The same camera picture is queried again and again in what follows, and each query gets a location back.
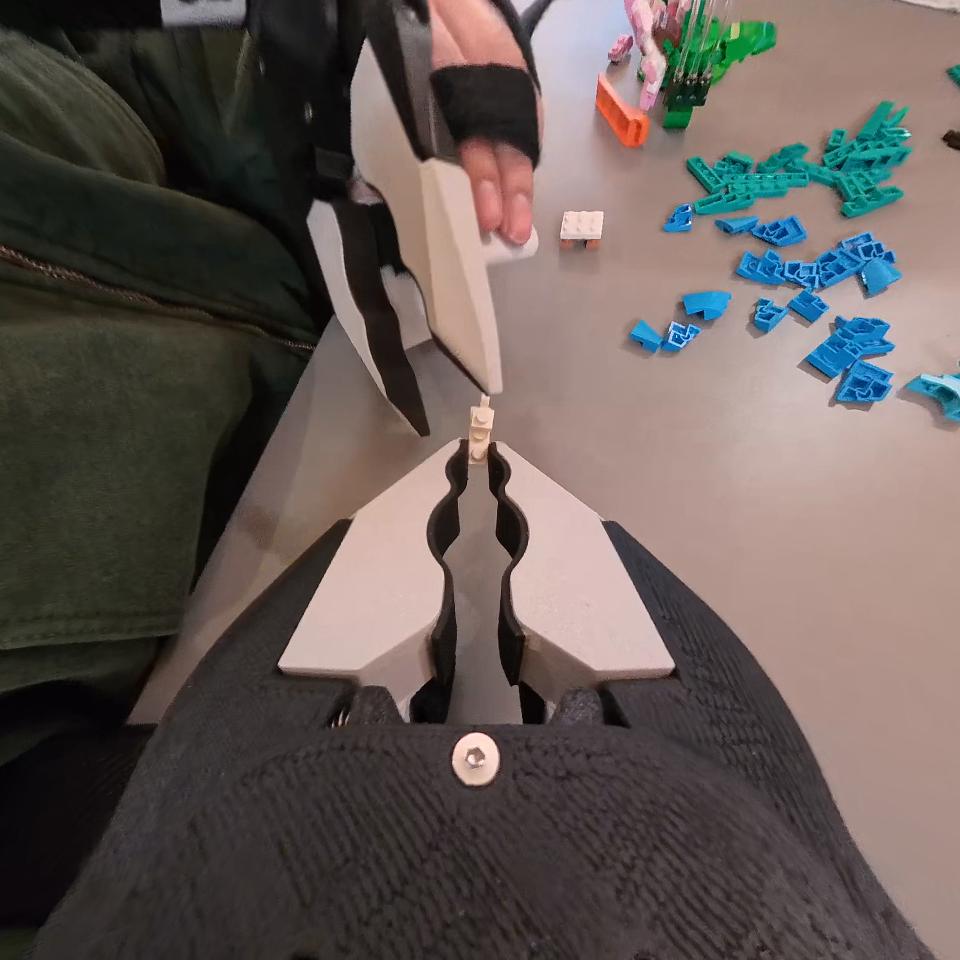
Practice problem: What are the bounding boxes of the orange lego brick separator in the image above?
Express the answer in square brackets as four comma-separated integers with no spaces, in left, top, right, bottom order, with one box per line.
[595,72,652,149]

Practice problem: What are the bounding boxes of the pile of turquoise lego pieces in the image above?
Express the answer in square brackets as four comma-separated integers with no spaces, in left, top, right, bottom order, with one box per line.
[903,370,960,423]

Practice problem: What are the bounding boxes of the person's green jacket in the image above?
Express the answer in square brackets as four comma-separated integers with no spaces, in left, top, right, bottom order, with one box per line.
[0,28,325,751]

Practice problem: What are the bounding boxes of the white lego block brown feet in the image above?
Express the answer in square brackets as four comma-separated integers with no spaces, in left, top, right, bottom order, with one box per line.
[558,210,606,251]

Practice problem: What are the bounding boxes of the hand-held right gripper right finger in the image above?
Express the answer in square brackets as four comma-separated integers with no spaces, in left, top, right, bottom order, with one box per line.
[486,441,676,710]

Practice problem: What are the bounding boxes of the green lego build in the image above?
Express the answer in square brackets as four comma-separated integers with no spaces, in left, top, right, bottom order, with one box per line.
[660,0,779,130]

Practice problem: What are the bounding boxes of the pile of teal lego pieces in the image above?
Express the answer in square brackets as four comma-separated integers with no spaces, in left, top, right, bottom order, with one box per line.
[685,100,914,219]

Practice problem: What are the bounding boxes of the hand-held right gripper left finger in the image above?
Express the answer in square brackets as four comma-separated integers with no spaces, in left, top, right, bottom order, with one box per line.
[277,438,462,725]

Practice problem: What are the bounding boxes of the pile of blue lego pieces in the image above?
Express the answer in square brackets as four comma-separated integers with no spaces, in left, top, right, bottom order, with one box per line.
[628,202,903,404]

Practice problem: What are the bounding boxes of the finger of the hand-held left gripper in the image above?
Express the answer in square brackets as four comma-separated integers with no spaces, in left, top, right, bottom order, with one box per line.
[306,197,434,438]
[403,153,541,396]

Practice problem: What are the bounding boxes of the pink lego build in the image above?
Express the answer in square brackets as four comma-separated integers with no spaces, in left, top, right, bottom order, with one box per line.
[607,0,680,114]

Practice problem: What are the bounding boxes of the person's left hand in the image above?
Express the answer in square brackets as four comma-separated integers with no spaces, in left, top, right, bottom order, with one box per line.
[429,0,543,246]

